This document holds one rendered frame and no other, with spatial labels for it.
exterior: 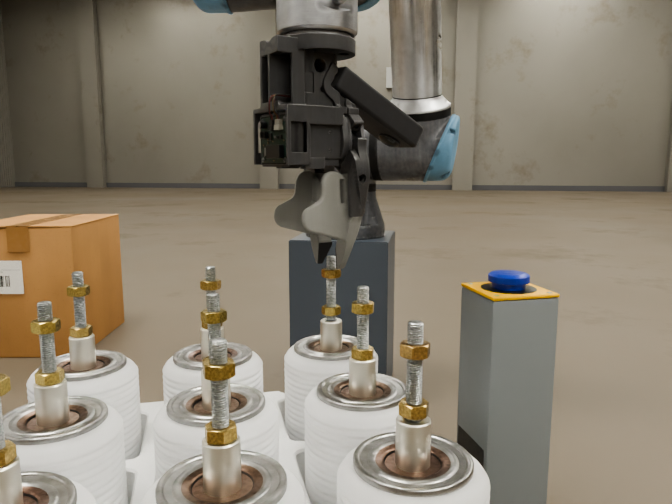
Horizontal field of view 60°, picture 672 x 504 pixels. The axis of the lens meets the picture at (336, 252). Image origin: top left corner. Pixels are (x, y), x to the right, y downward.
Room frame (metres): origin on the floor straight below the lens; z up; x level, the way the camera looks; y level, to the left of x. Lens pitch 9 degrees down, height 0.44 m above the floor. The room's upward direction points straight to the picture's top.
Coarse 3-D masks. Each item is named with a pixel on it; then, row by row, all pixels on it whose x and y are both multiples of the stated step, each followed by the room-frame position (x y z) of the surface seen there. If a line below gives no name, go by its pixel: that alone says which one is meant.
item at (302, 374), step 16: (288, 352) 0.57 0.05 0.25; (288, 368) 0.55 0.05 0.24; (304, 368) 0.53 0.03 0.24; (320, 368) 0.53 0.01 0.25; (336, 368) 0.53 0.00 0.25; (288, 384) 0.55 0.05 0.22; (304, 384) 0.53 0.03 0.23; (288, 400) 0.55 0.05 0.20; (304, 400) 0.53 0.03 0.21; (288, 416) 0.56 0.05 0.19; (288, 432) 0.56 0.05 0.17; (304, 432) 0.53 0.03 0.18
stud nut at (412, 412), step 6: (402, 402) 0.34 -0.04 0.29; (426, 402) 0.34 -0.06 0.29; (402, 408) 0.34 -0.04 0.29; (408, 408) 0.34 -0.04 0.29; (414, 408) 0.34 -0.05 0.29; (420, 408) 0.34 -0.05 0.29; (426, 408) 0.34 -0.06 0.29; (402, 414) 0.34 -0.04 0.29; (408, 414) 0.34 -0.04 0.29; (414, 414) 0.34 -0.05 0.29; (420, 414) 0.34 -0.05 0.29; (426, 414) 0.34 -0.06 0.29
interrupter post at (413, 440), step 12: (396, 420) 0.34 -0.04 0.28; (396, 432) 0.34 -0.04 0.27; (408, 432) 0.33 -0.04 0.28; (420, 432) 0.33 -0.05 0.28; (396, 444) 0.34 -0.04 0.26; (408, 444) 0.33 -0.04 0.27; (420, 444) 0.33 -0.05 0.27; (396, 456) 0.34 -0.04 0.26; (408, 456) 0.33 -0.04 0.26; (420, 456) 0.33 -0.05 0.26; (408, 468) 0.33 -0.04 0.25; (420, 468) 0.33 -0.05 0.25
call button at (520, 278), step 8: (496, 272) 0.57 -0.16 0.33; (504, 272) 0.57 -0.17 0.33; (512, 272) 0.57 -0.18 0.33; (520, 272) 0.57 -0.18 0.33; (488, 280) 0.57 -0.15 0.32; (496, 280) 0.56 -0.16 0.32; (504, 280) 0.55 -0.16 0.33; (512, 280) 0.55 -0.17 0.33; (520, 280) 0.55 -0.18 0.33; (528, 280) 0.56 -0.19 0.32; (496, 288) 0.56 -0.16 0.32; (504, 288) 0.56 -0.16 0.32; (512, 288) 0.56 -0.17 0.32; (520, 288) 0.56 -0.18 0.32
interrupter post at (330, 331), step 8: (320, 320) 0.57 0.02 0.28; (336, 320) 0.57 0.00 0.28; (320, 328) 0.57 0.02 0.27; (328, 328) 0.56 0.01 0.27; (336, 328) 0.56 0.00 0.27; (320, 336) 0.57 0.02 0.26; (328, 336) 0.56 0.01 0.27; (336, 336) 0.56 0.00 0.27; (320, 344) 0.57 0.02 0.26; (328, 344) 0.56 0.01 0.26; (336, 344) 0.56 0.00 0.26
